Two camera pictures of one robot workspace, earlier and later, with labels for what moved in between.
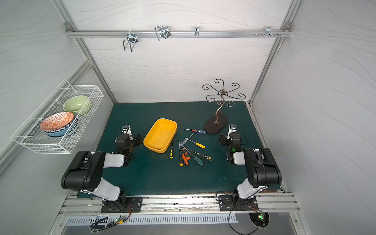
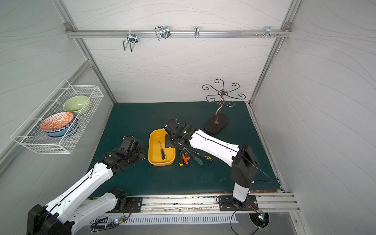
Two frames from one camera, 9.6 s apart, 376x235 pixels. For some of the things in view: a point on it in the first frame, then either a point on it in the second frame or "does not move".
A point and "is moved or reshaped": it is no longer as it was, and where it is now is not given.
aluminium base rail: [73, 205] does not move
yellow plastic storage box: [159, 137] is moved or reshaped
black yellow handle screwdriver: [171, 151] to [163, 155]
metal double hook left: [132, 38] does not move
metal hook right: [268, 32] does not move
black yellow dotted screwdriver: [203, 156] does not move
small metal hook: [197, 32] does not move
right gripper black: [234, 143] to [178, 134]
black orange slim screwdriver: [181, 163] does not move
